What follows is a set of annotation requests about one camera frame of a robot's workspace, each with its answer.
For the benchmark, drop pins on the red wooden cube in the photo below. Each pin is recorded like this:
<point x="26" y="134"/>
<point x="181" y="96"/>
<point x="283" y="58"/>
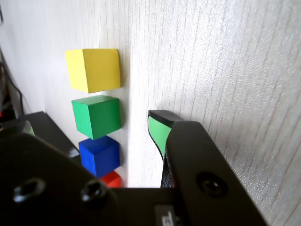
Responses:
<point x="113" y="180"/>

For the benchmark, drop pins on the black open box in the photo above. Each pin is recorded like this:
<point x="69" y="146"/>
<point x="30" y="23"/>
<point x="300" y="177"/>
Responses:
<point x="67" y="147"/>

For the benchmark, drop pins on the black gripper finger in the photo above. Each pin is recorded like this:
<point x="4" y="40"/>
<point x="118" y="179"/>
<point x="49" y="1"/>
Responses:
<point x="47" y="188"/>
<point x="200" y="164"/>

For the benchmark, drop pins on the green wooden cube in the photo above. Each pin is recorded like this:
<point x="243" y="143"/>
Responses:
<point x="96" y="117"/>

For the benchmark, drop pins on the yellow wooden cube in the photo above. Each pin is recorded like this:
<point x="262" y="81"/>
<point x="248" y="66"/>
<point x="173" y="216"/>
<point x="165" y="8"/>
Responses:
<point x="94" y="70"/>

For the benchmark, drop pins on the blue wooden cube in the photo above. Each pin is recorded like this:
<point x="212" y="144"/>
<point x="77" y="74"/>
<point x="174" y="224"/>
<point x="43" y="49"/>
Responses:
<point x="98" y="155"/>

